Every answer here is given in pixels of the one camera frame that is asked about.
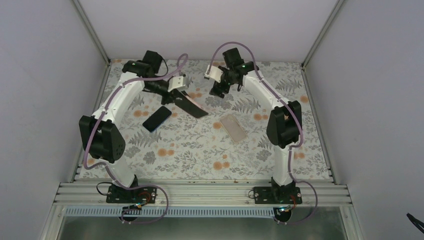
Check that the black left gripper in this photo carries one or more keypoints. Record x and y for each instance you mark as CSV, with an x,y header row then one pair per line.
x,y
170,98

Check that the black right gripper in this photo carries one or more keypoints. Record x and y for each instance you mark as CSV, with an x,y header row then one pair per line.
x,y
216,90

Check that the phone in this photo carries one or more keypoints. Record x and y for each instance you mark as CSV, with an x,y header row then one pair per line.
x,y
188,105
156,119

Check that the beige phone case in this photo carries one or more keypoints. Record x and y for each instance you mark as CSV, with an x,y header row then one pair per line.
x,y
233,128

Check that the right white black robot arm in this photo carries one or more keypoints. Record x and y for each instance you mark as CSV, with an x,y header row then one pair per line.
x,y
284,129

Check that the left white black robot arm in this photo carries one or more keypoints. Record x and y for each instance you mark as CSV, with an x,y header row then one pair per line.
x,y
101,139

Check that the floral patterned table mat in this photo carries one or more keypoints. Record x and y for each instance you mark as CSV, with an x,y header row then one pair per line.
x,y
184,147

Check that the black object at corner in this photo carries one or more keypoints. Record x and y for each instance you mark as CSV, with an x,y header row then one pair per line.
x,y
416,222

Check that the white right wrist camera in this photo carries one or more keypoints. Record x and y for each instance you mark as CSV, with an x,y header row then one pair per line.
x,y
213,73

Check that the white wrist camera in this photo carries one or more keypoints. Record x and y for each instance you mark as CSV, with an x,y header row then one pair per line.
x,y
179,83
213,73

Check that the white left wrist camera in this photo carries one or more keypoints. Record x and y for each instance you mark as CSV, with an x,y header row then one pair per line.
x,y
179,83

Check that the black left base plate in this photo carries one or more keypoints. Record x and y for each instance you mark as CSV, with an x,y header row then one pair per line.
x,y
118,195

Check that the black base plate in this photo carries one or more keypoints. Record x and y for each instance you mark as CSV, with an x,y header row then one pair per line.
x,y
266,195
118,195

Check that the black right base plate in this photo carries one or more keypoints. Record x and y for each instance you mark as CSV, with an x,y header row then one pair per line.
x,y
266,195

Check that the aluminium front rail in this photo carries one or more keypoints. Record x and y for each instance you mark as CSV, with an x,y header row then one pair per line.
x,y
204,194

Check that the white slotted cable duct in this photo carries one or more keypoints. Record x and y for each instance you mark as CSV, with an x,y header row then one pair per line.
x,y
172,211

